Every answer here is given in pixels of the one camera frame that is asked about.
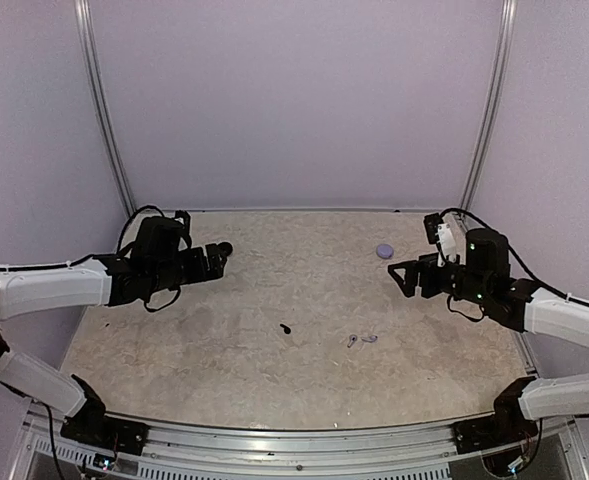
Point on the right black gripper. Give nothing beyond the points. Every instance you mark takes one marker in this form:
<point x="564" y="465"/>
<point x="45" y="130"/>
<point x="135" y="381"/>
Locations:
<point x="426" y="265"/>

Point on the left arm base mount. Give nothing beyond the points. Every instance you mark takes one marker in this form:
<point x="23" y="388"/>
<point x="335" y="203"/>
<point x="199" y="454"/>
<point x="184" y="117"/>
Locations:
<point x="91" y="425"/>

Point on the front aluminium rail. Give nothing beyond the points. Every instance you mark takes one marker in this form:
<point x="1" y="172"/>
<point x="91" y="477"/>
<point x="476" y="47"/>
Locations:
<point x="183" y="451"/>

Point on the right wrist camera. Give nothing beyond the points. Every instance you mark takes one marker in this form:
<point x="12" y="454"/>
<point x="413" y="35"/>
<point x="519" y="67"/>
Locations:
<point x="440" y="234"/>

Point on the left aluminium frame post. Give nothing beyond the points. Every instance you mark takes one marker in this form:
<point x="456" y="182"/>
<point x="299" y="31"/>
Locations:
<point x="89" y="49"/>

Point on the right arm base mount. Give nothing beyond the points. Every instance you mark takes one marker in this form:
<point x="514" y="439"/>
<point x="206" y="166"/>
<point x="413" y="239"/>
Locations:
<point x="505" y="425"/>

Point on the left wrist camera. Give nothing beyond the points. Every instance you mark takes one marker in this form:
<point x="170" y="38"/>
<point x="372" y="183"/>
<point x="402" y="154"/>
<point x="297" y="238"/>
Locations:
<point x="184" y="218"/>

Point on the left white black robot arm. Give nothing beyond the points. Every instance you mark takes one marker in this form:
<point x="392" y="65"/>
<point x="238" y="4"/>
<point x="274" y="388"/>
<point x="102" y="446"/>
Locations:
<point x="161" y="258"/>

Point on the aluminium frame post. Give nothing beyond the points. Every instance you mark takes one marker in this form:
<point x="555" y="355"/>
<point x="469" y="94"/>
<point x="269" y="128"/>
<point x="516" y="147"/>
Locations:
<point x="492" y="102"/>
<point x="89" y="49"/>

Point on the purple round charging case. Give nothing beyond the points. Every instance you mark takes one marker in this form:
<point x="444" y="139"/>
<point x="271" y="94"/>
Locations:
<point x="384" y="251"/>

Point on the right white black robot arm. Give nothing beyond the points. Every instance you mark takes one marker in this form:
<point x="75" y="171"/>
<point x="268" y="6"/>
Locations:
<point x="483" y="278"/>

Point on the purple earbud left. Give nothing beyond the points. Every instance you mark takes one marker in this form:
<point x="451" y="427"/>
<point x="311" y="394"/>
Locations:
<point x="352" y="340"/>

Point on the right aluminium frame post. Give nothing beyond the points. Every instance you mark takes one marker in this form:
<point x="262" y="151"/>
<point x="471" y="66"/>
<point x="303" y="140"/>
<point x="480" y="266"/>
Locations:
<point x="492" y="102"/>

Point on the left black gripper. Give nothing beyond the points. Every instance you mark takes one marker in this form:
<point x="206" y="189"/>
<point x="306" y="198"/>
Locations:
<point x="215" y="267"/>

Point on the black earbud charging case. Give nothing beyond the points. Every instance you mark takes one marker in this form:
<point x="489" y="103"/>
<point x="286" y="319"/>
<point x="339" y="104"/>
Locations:
<point x="223" y="249"/>

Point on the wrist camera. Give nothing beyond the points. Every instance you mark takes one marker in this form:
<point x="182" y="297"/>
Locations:
<point x="440" y="234"/>
<point x="184" y="218"/>

